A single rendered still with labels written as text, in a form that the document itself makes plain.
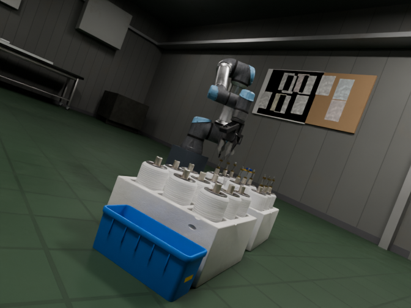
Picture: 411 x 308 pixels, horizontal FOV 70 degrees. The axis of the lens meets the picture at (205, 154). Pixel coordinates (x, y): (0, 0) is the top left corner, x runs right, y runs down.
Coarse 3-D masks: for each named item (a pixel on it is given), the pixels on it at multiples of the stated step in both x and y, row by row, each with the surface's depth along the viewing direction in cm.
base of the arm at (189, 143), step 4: (188, 136) 188; (192, 136) 187; (184, 140) 190; (188, 140) 187; (192, 140) 187; (196, 140) 187; (200, 140) 188; (180, 144) 191; (184, 144) 187; (188, 144) 186; (192, 144) 187; (196, 144) 187; (200, 144) 188; (184, 148) 186; (188, 148) 185; (192, 148) 185; (196, 148) 186; (200, 148) 188; (196, 152) 186; (200, 152) 189
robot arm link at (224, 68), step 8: (224, 64) 179; (232, 64) 182; (224, 72) 172; (216, 80) 166; (224, 80) 165; (216, 88) 155; (224, 88) 159; (208, 96) 156; (216, 96) 154; (224, 96) 155; (224, 104) 158
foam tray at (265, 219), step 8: (248, 208) 134; (272, 208) 159; (256, 216) 132; (264, 216) 131; (272, 216) 152; (256, 224) 131; (264, 224) 139; (272, 224) 163; (256, 232) 131; (264, 232) 148; (256, 240) 135; (264, 240) 157; (248, 248) 131
